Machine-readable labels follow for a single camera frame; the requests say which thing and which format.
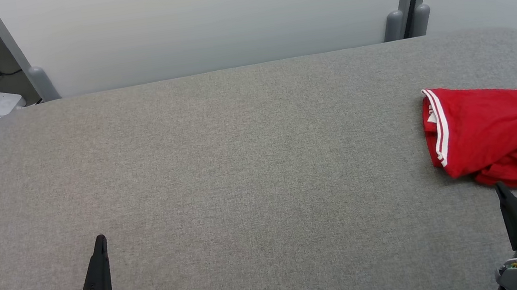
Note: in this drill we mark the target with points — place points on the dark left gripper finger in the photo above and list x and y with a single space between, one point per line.
99 270

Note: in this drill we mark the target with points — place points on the red basketball jersey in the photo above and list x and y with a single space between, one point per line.
485 125

